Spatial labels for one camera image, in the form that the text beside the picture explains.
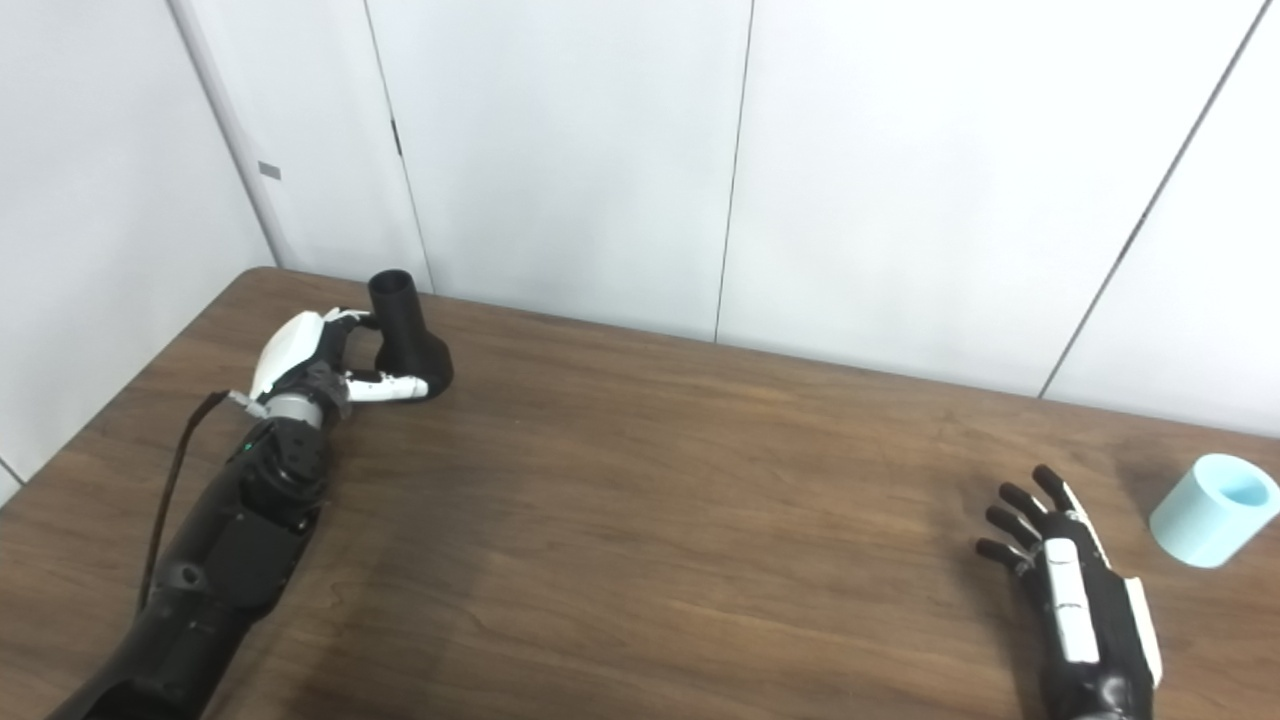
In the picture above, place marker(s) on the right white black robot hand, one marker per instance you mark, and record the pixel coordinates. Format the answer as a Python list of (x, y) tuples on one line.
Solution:
[(1095, 640)]

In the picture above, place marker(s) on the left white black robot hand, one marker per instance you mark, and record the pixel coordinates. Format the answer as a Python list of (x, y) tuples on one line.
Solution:
[(290, 345)]

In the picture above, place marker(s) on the black nozzle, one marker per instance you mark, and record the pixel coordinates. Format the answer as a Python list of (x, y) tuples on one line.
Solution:
[(405, 335)]

